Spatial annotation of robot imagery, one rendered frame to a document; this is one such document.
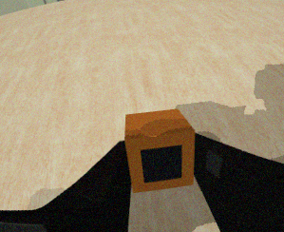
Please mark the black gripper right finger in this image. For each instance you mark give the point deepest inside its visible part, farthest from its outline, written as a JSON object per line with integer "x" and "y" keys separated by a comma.
{"x": 245, "y": 193}

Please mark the orange block with dark square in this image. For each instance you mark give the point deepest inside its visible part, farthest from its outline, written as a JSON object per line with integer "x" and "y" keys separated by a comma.
{"x": 160, "y": 150}

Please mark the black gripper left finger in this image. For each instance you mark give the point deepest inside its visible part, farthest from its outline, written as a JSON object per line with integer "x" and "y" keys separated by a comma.
{"x": 99, "y": 202}

